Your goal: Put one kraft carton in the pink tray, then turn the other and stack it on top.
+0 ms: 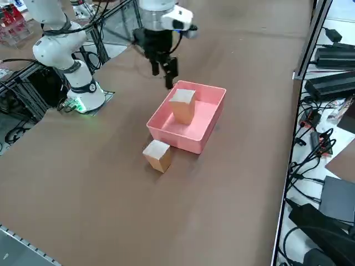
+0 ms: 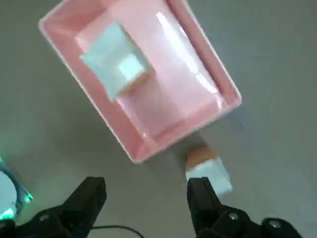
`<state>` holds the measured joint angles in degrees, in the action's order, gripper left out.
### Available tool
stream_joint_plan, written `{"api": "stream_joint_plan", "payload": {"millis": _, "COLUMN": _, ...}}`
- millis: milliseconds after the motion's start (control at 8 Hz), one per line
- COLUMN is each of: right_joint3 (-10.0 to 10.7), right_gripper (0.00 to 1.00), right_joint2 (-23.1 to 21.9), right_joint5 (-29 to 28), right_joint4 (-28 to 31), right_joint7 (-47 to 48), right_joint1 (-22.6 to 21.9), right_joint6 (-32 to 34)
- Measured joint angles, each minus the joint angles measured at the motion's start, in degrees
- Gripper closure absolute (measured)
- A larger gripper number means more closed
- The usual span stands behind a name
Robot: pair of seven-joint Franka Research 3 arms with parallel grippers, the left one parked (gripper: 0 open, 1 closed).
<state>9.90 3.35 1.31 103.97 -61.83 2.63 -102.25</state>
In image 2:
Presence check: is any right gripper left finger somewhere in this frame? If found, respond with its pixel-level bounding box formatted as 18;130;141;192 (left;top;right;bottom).
0;176;107;238

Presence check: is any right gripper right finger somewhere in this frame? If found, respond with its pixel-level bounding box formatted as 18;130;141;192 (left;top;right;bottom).
187;177;303;238

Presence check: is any kraft paper carton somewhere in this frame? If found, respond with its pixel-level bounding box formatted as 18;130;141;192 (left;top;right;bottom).
79;21;152;102
185;146;233;198

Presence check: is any pink plastic tray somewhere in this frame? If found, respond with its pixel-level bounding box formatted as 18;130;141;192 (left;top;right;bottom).
38;0;242;165

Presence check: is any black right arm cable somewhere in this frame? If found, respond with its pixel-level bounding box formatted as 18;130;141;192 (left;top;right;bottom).
93;224;142;236

